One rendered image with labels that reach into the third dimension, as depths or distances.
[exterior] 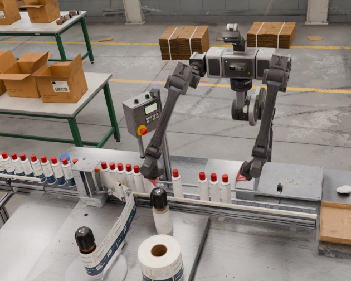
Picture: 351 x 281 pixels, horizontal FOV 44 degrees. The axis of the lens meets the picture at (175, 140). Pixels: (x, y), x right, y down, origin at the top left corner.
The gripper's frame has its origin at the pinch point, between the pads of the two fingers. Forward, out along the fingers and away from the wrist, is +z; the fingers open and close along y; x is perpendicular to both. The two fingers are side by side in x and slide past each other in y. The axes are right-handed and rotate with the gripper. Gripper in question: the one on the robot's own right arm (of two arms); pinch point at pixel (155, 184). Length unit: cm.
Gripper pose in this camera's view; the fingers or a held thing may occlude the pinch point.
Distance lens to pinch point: 242.6
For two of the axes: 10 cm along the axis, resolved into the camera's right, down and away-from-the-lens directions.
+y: 9.4, 0.8, -3.2
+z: 1.2, 8.3, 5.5
